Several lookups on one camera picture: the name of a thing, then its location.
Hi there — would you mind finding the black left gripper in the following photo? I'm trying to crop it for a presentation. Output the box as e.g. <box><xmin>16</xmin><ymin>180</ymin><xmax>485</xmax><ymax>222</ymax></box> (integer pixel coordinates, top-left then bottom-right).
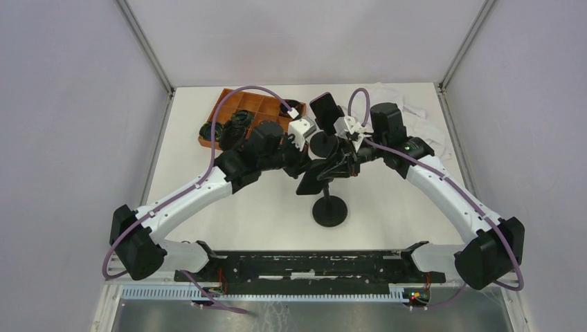
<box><xmin>259</xmin><ymin>132</ymin><xmax>315</xmax><ymax>179</ymax></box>

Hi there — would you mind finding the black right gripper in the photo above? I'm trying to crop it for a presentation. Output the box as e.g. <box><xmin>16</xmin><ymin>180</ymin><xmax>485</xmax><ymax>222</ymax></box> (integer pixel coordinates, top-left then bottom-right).
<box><xmin>316</xmin><ymin>134</ymin><xmax>387</xmax><ymax>179</ymax></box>

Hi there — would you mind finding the small black phone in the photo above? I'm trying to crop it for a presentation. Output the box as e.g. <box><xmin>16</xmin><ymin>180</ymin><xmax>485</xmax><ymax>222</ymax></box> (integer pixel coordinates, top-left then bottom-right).
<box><xmin>296</xmin><ymin>159</ymin><xmax>333</xmax><ymax>196</ymax></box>

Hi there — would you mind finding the black round base phone stand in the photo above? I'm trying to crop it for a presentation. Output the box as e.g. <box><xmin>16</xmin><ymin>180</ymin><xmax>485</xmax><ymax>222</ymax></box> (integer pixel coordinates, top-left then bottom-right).
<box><xmin>310</xmin><ymin>130</ymin><xmax>337</xmax><ymax>158</ymax></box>

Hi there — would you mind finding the purple edged black phone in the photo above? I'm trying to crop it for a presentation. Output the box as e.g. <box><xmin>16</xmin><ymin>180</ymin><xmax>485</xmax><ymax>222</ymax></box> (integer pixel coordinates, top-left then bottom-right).
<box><xmin>309</xmin><ymin>92</ymin><xmax>344</xmax><ymax>136</ymax></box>

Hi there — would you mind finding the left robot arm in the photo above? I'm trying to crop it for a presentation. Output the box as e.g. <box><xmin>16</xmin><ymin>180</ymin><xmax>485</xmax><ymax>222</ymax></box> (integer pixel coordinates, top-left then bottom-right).
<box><xmin>102</xmin><ymin>117</ymin><xmax>316</xmax><ymax>282</ymax></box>

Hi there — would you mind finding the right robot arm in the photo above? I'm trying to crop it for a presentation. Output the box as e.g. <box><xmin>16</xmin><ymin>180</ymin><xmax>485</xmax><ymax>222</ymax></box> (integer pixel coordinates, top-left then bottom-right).
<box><xmin>310</xmin><ymin>101</ymin><xmax>525</xmax><ymax>291</ymax></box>

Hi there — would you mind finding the rolled tie top right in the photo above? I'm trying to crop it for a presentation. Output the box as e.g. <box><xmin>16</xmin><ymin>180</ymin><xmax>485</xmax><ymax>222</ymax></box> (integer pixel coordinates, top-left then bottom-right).
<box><xmin>279</xmin><ymin>99</ymin><xmax>304</xmax><ymax>117</ymax></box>

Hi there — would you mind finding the orange wooden compartment tray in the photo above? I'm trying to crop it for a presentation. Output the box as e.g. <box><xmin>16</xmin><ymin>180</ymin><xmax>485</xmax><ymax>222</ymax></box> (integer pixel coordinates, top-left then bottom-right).
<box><xmin>198</xmin><ymin>89</ymin><xmax>307</xmax><ymax>149</ymax></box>

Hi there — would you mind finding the rolled dark patterned tie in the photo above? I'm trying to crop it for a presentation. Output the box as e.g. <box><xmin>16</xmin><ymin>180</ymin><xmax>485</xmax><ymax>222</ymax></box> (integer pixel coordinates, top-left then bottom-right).
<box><xmin>219</xmin><ymin>124</ymin><xmax>248</xmax><ymax>151</ymax></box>

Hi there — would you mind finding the rolled green patterned tie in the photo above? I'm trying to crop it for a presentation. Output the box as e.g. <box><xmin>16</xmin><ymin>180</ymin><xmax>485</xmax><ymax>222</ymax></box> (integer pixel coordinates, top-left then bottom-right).
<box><xmin>231</xmin><ymin>109</ymin><xmax>255</xmax><ymax>130</ymax></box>

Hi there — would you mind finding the white crumpled cloth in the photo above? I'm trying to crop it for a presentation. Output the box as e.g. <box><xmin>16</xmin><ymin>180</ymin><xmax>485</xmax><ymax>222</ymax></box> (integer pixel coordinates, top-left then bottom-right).
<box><xmin>367</xmin><ymin>82</ymin><xmax>453</xmax><ymax>160</ymax></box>

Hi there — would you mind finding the rolled blue yellow tie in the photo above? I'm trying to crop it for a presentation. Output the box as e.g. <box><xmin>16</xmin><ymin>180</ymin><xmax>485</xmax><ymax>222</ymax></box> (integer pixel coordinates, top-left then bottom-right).
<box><xmin>199</xmin><ymin>121</ymin><xmax>224</xmax><ymax>142</ymax></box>

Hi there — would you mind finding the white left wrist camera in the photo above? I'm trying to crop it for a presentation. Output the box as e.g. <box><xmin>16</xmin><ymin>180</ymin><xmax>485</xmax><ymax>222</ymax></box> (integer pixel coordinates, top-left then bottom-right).
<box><xmin>287</xmin><ymin>116</ymin><xmax>317</xmax><ymax>151</ymax></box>

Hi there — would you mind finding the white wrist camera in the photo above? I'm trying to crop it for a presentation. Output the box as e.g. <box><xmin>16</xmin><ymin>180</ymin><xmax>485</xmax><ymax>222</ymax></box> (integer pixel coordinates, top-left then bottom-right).
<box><xmin>287</xmin><ymin>116</ymin><xmax>317</xmax><ymax>151</ymax></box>
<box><xmin>334</xmin><ymin>116</ymin><xmax>374</xmax><ymax>150</ymax></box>

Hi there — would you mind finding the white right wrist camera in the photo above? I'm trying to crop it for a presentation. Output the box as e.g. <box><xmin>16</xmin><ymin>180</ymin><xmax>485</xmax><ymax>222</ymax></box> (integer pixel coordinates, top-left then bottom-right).
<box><xmin>334</xmin><ymin>116</ymin><xmax>374</xmax><ymax>150</ymax></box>

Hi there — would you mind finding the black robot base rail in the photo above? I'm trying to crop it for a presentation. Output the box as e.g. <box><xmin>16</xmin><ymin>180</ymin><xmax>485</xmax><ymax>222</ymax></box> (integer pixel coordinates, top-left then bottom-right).
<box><xmin>193</xmin><ymin>250</ymin><xmax>446</xmax><ymax>284</ymax></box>

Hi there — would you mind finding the white slotted cable duct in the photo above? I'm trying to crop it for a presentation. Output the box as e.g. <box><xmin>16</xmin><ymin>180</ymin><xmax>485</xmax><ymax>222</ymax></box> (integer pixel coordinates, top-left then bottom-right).
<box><xmin>105</xmin><ymin>273</ymin><xmax>432</xmax><ymax>304</ymax></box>

